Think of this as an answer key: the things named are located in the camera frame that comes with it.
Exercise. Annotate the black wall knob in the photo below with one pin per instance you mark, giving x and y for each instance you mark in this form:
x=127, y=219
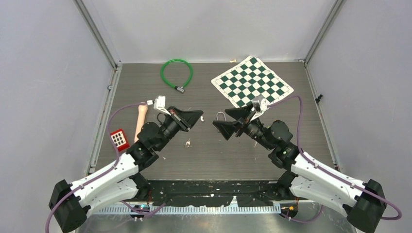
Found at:
x=317, y=100

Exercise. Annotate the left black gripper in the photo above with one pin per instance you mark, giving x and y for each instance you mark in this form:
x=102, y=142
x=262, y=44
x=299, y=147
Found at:
x=185, y=120

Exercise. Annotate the beige toy microphone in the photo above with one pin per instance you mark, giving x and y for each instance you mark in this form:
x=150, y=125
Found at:
x=142, y=111

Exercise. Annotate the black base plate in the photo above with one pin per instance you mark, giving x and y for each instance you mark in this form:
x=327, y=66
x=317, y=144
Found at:
x=197, y=193

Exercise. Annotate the green white chessboard mat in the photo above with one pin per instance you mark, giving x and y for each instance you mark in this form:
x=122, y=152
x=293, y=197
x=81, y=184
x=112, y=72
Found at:
x=249, y=79

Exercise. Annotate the small silver keys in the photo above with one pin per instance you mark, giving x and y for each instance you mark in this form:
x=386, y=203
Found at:
x=188, y=144

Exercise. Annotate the red white toy calculator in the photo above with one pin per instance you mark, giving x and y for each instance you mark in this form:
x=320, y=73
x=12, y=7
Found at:
x=120, y=140

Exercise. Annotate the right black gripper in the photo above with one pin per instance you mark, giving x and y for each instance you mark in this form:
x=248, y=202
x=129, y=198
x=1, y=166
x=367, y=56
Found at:
x=227, y=128

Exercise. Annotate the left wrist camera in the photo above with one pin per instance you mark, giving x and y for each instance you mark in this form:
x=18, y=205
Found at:
x=159, y=104

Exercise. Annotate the green cable bike lock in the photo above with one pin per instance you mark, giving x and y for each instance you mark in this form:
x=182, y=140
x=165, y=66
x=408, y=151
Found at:
x=170, y=77

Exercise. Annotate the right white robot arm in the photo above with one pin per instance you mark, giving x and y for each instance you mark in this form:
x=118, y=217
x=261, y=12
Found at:
x=361, y=203

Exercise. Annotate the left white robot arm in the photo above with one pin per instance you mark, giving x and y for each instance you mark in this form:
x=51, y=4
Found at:
x=72, y=203

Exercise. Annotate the brass padlock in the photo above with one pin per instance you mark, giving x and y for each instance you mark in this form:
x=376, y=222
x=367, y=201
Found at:
x=221, y=116

